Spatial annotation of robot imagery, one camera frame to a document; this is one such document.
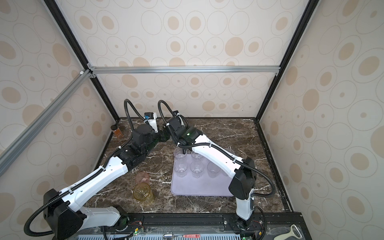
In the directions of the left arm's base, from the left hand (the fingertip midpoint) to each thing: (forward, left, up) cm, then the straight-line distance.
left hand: (169, 123), depth 72 cm
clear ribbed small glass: (-9, -14, -32) cm, 36 cm away
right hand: (+2, -5, -8) cm, 10 cm away
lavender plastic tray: (-13, -10, -33) cm, 37 cm away
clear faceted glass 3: (-9, -4, -32) cm, 33 cm away
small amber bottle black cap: (+16, +42, -27) cm, 52 cm away
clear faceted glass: (+1, -3, -31) cm, 31 cm away
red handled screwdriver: (-43, -10, -30) cm, 53 cm away
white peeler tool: (-43, -56, -32) cm, 77 cm away
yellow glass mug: (-24, +17, -31) cm, 42 cm away
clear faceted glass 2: (-1, -13, -30) cm, 32 cm away
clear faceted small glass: (-10, -23, -32) cm, 41 cm away
